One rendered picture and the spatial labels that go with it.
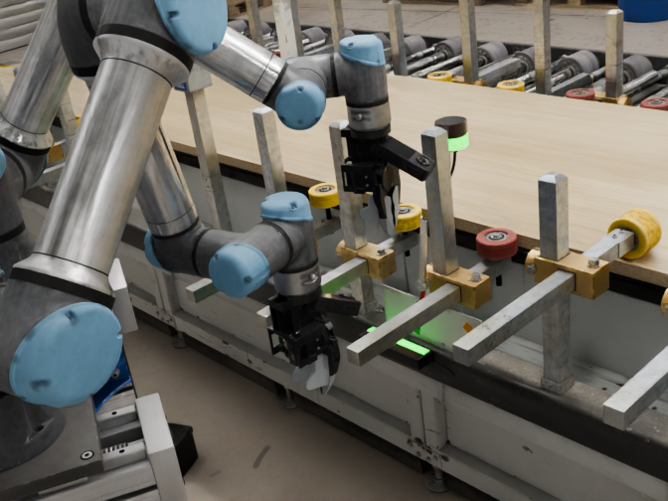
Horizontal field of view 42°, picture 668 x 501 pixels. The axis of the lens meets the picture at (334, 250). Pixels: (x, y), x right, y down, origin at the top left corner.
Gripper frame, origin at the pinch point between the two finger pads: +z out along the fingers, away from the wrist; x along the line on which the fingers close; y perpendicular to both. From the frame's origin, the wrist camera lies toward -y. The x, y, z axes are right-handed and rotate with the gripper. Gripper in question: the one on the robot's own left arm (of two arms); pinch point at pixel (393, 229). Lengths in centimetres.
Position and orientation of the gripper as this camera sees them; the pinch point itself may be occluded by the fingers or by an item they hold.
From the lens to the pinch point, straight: 161.7
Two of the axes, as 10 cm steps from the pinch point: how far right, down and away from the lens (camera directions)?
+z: 1.3, 8.9, 4.3
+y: -8.9, -0.9, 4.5
